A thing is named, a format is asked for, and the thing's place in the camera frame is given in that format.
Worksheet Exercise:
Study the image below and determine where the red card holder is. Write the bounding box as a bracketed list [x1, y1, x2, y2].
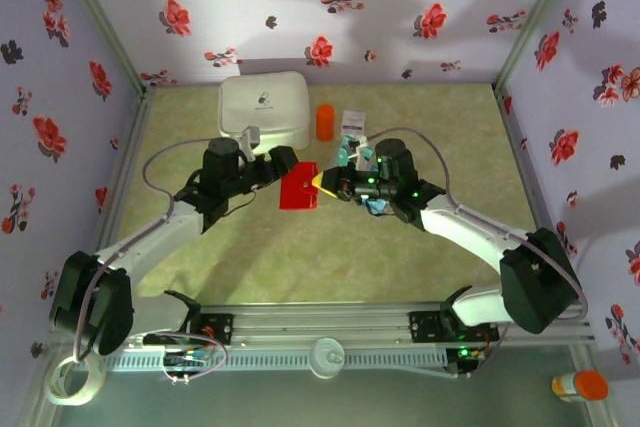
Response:
[278, 161, 320, 211]

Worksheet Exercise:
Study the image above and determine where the white round plastic lid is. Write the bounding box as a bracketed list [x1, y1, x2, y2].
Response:
[308, 337, 346, 379]

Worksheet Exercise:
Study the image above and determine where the aluminium frame post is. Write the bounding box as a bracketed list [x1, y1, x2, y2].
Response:
[494, 0, 584, 91]
[52, 0, 151, 93]

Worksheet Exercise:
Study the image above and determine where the white zip pouch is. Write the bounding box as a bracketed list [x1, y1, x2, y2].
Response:
[217, 70, 311, 153]

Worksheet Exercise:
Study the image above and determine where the white paper packet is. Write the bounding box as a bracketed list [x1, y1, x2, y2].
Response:
[341, 108, 368, 141]

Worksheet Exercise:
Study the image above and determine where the black controller with green light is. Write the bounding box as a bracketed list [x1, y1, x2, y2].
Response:
[447, 344, 489, 378]

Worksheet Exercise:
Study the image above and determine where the white slotted cable duct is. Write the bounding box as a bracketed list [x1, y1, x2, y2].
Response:
[107, 349, 449, 373]

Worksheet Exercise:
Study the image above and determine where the orange pill bottle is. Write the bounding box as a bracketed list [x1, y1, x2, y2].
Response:
[315, 103, 336, 142]

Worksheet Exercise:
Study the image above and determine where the aluminium side rail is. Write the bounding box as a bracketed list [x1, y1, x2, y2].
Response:
[89, 86, 156, 298]
[494, 86, 586, 306]

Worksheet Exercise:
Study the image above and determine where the clear adhesive tape roll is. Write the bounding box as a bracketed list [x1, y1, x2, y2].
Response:
[43, 354, 108, 407]

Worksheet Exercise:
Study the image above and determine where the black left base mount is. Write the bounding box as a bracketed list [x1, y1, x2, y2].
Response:
[199, 314, 235, 347]

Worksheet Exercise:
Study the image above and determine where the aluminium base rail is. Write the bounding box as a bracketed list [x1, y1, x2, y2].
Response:
[194, 300, 596, 348]

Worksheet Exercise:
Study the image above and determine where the purple wire loop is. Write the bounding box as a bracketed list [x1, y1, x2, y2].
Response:
[162, 331, 229, 384]

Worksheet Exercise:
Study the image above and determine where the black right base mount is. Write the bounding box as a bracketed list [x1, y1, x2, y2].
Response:
[408, 310, 501, 346]

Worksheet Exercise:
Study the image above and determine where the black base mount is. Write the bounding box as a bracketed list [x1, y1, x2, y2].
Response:
[408, 310, 501, 346]
[199, 314, 235, 347]

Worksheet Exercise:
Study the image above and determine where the amber bottle with orange cap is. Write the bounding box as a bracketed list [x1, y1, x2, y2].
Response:
[551, 369, 610, 404]

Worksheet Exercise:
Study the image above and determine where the grey left arm cable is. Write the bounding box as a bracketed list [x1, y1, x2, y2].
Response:
[72, 136, 249, 366]

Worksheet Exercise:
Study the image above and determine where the green circuit board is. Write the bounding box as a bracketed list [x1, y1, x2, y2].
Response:
[164, 349, 211, 368]

